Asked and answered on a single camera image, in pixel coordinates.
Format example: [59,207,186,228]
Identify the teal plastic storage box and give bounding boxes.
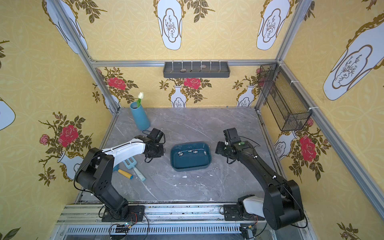
[170,142,212,172]

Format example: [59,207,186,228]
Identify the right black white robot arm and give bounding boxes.
[215,128,306,230]

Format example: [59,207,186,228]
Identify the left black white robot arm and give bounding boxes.
[74,128,166,221]

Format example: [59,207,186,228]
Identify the teal blue vase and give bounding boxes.
[130,102,151,131]

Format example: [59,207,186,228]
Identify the light blue toy fork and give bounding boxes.
[123,157,146,182]

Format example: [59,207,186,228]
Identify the white tulip flower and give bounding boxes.
[137,92,144,108]

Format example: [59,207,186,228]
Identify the yellow handled toy tool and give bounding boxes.
[118,169,134,180]

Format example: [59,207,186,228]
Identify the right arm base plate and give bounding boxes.
[220,205,265,221]

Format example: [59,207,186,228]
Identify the black wire mesh basket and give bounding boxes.
[258,63,312,132]

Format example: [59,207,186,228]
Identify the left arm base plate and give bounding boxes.
[102,205,145,224]

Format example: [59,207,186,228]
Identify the grey wall shelf tray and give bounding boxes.
[163,60,231,79]

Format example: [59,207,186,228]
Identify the aluminium front rail frame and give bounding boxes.
[50,203,317,240]

